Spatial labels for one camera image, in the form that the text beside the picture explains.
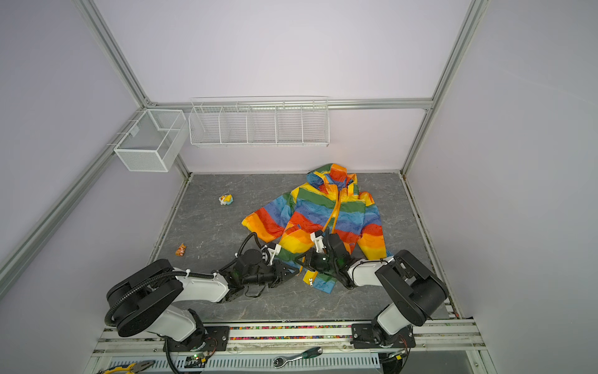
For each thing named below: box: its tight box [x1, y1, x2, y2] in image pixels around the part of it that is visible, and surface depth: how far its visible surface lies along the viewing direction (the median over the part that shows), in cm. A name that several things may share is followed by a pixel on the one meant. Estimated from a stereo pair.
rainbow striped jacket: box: [241, 163, 387, 294], surface depth 102 cm
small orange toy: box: [175, 243, 187, 257], surface depth 94 cm
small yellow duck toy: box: [218, 194, 234, 206], surface depth 109 cm
